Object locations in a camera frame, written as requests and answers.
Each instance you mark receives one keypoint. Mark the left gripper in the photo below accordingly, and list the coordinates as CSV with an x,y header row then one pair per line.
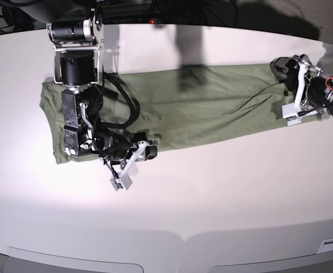
x,y
297,73

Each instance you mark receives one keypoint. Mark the black power strip red light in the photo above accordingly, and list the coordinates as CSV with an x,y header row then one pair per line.
x,y
128,15

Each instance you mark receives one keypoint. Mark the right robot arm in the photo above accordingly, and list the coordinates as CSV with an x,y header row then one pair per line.
x,y
73,101

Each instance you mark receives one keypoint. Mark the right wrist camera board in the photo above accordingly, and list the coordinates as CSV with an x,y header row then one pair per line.
x,y
121,183

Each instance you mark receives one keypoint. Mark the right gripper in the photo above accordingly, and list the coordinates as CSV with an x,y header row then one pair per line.
x,y
121,150

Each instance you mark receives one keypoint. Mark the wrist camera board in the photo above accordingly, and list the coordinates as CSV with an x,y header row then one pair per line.
x,y
121,183
290,114

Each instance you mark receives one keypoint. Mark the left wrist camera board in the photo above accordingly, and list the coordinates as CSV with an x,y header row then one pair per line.
x,y
290,114

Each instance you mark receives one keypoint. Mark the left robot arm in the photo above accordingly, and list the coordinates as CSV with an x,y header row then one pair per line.
x,y
313,94

